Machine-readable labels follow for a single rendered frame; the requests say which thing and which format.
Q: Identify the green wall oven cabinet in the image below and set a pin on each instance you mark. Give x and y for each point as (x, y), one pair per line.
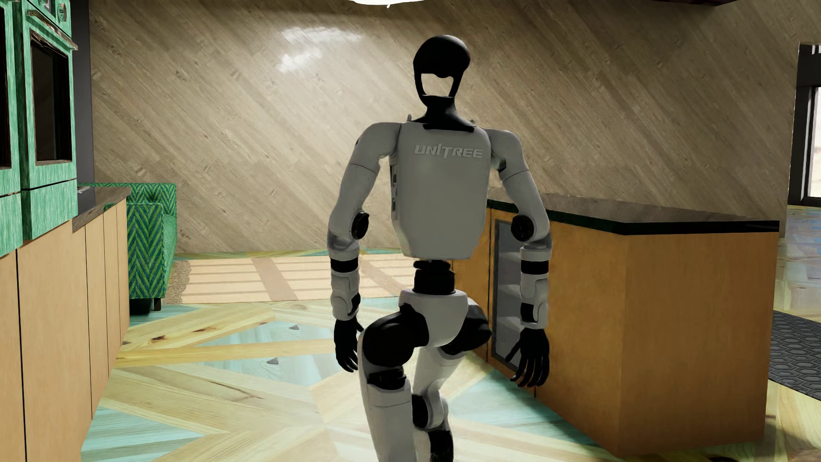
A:
(45, 173)

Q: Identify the right robot leg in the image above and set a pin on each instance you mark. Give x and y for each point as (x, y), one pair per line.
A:
(388, 359)

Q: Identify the wooden counter island dark top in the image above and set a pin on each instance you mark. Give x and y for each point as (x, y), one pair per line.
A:
(660, 321)

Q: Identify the dark hexagon floor mat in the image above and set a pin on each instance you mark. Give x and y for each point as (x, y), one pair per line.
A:
(795, 353)

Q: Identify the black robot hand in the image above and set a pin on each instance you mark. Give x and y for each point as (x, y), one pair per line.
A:
(533, 356)
(347, 340)

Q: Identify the robot leg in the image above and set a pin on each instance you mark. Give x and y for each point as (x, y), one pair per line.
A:
(388, 359)
(442, 378)

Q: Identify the glass door in counter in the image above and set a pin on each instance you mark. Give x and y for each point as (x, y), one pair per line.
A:
(507, 289)

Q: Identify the wooden base cabinets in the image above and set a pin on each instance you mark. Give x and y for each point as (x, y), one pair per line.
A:
(58, 321)

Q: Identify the green patterned armchair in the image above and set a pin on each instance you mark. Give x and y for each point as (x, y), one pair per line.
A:
(151, 244)

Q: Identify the black and white robot pelvis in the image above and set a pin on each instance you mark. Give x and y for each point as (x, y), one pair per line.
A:
(436, 301)

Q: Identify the beige striped rug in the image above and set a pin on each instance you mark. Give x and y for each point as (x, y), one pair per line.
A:
(256, 279)

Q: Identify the black robot head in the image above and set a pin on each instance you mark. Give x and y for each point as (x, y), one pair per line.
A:
(441, 58)

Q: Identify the white ceiling light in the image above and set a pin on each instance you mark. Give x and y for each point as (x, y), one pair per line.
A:
(387, 2)

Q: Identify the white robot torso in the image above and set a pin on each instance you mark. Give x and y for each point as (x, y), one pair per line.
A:
(441, 199)

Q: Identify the left robot leg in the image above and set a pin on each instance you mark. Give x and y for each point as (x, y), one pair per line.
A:
(442, 378)

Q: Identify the black framed window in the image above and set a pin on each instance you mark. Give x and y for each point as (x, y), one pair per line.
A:
(809, 122)

